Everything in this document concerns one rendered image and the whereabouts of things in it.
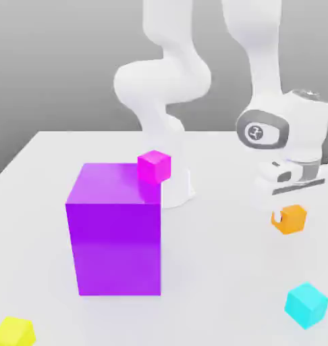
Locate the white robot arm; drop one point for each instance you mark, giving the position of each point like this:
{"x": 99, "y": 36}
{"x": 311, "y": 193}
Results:
{"x": 164, "y": 81}

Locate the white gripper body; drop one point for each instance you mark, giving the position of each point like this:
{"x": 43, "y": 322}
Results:
{"x": 301, "y": 193}

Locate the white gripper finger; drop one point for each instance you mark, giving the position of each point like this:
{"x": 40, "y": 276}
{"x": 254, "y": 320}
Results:
{"x": 277, "y": 215}

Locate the small orange cube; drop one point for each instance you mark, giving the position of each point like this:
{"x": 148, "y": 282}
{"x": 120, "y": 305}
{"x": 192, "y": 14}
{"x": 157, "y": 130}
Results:
{"x": 293, "y": 219}

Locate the small yellow cube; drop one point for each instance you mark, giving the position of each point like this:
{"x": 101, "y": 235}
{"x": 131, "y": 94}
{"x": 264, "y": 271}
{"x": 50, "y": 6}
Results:
{"x": 12, "y": 332}

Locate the small magenta cube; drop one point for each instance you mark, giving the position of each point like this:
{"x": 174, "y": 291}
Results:
{"x": 153, "y": 167}

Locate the small cyan cube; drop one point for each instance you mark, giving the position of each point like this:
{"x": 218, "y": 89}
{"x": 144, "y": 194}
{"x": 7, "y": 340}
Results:
{"x": 305, "y": 305}

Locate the large purple box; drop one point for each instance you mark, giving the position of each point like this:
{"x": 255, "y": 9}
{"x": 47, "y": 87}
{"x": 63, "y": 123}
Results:
{"x": 112, "y": 243}

